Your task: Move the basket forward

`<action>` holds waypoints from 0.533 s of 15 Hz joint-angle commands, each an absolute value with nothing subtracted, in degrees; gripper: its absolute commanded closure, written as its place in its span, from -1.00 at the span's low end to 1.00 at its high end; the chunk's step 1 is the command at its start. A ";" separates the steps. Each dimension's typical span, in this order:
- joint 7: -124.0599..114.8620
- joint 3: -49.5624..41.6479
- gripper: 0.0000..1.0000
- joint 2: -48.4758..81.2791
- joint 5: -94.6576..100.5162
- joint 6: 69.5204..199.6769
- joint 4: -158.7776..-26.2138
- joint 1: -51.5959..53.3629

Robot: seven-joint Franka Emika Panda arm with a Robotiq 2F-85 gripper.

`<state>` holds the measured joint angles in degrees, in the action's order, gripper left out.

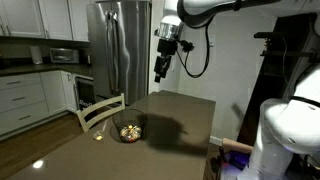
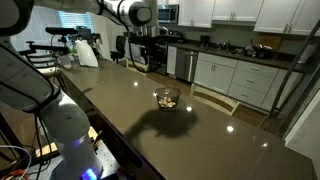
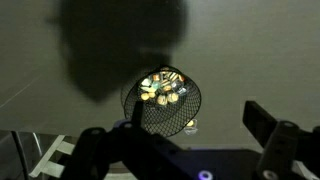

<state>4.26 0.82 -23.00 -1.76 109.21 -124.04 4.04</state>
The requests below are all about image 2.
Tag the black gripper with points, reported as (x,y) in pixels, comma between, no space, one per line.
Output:
(147,52)

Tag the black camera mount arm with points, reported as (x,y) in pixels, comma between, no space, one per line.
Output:
(43,48)

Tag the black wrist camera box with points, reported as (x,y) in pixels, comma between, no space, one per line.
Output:
(138,40)

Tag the wrapped candies pile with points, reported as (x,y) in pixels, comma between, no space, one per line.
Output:
(167,102)

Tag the white lower kitchen cabinets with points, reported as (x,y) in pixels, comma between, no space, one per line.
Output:
(248,81)

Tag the black tripod stand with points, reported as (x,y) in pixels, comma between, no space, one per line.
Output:
(293,68)

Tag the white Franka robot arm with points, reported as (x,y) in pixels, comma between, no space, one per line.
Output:
(66,123)

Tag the steel dishwasher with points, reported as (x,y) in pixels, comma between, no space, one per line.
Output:
(185,65)

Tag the dark kitchen countertop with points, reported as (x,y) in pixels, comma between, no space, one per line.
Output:
(226,54)

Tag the white wooden chair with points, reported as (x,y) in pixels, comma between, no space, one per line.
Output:
(234,108)

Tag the clear plastic bottle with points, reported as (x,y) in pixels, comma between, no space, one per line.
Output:
(66,62)

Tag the white upper kitchen cabinet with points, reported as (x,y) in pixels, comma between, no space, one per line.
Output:
(196,12)
(286,15)
(236,9)

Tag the black stereo camera bar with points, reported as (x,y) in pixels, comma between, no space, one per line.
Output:
(60,31)

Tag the slatted wooden chair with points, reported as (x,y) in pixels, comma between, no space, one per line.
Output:
(41,63)

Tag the white bag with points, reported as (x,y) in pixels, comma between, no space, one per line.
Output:
(86,54)

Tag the black kitchen range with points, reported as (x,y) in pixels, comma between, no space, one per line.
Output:
(164,55)

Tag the steel microwave oven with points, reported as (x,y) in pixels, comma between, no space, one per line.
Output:
(167,13)

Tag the black office chair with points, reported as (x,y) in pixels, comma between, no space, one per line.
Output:
(118,49)

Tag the black coffee maker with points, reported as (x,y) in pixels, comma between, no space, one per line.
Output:
(204,40)

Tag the window with blinds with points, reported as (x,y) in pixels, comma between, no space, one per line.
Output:
(75,20)

